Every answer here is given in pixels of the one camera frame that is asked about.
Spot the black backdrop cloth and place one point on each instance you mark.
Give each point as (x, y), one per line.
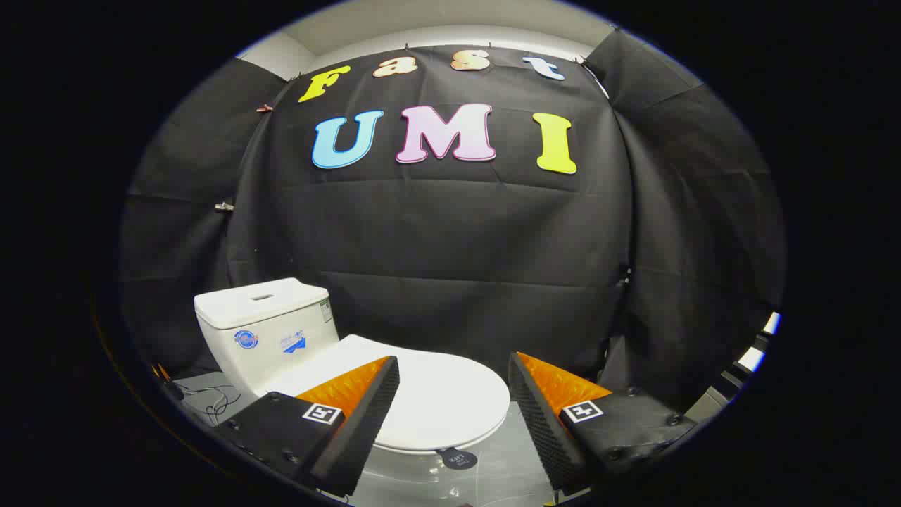
(457, 239)

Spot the white toilet lid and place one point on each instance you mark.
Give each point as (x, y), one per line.
(450, 401)

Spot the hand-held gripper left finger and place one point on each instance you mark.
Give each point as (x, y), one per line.
(366, 415)

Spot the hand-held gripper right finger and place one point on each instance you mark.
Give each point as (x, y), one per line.
(542, 422)

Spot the white toilet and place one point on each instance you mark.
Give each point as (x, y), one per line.
(260, 345)

